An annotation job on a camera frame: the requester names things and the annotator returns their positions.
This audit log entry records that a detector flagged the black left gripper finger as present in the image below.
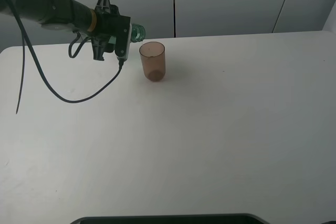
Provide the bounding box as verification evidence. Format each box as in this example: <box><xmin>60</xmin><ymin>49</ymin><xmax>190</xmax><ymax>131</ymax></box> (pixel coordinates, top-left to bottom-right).
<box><xmin>91</xmin><ymin>38</ymin><xmax>109</xmax><ymax>61</ymax></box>
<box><xmin>95</xmin><ymin>0</ymin><xmax>111</xmax><ymax>9</ymax></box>

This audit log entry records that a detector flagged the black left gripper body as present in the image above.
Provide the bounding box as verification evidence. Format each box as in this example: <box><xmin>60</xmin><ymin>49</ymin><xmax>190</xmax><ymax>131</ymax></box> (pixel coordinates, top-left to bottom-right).
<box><xmin>94</xmin><ymin>4</ymin><xmax>131</xmax><ymax>40</ymax></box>

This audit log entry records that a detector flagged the green transparent water bottle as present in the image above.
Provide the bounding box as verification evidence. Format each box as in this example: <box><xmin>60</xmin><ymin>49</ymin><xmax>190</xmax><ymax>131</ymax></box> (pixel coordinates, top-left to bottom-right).
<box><xmin>107</xmin><ymin>23</ymin><xmax>146</xmax><ymax>45</ymax></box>

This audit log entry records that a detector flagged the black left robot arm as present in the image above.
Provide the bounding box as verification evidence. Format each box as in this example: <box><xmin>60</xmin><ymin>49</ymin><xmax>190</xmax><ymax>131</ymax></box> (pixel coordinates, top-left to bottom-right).
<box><xmin>1</xmin><ymin>0</ymin><xmax>132</xmax><ymax>61</ymax></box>

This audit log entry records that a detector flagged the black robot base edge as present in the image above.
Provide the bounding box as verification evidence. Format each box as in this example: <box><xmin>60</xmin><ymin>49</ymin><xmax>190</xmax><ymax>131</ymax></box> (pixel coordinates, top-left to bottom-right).
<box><xmin>72</xmin><ymin>214</ymin><xmax>268</xmax><ymax>224</ymax></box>

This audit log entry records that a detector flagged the pink translucent plastic cup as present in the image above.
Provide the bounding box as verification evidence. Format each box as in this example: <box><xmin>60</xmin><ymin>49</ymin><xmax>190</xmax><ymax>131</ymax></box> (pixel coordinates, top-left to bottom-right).
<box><xmin>139</xmin><ymin>41</ymin><xmax>166</xmax><ymax>82</ymax></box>

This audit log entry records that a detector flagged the black and white wrist camera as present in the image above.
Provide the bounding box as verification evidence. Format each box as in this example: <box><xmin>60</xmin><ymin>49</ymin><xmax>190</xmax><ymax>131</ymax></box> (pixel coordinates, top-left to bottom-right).
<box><xmin>114</xmin><ymin>23</ymin><xmax>132</xmax><ymax>61</ymax></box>

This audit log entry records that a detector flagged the black cable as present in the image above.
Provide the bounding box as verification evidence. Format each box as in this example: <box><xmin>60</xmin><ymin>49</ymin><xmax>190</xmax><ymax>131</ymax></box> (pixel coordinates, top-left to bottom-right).
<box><xmin>0</xmin><ymin>0</ymin><xmax>124</xmax><ymax>114</ymax></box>

